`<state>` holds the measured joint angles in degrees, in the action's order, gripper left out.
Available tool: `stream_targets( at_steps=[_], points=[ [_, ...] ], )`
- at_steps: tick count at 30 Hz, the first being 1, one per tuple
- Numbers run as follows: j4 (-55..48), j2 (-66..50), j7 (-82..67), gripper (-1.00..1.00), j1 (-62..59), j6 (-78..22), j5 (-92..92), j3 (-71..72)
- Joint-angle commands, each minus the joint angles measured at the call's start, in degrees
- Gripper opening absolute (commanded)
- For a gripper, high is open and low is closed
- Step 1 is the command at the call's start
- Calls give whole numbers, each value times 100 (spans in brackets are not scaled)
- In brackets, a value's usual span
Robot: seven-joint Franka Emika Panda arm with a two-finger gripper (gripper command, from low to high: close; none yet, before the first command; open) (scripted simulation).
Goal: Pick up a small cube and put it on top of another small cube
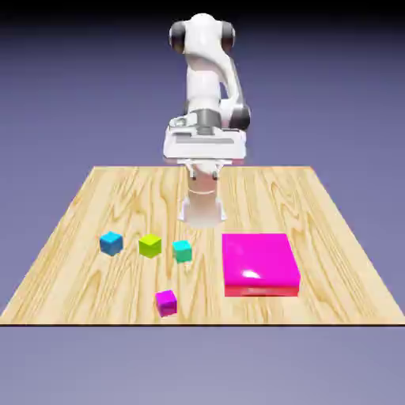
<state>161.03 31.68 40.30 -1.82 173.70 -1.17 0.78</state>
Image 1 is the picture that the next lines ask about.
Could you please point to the small yellow-green cube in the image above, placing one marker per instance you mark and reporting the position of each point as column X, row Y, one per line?
column 150, row 246

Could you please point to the small magenta cube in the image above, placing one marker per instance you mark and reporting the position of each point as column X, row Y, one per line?
column 166, row 303

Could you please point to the large pink box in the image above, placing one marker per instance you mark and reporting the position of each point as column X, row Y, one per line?
column 259, row 262

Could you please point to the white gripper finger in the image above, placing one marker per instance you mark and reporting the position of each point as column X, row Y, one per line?
column 215, row 171
column 191, row 171

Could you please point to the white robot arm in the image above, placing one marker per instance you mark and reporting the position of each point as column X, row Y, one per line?
column 202, row 85

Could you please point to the small blue cube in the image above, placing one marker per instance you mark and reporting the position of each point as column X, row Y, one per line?
column 111, row 243

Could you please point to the small teal cube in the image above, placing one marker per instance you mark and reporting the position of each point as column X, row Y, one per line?
column 182, row 251

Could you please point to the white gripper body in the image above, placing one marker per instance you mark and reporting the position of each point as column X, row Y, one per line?
column 204, row 150

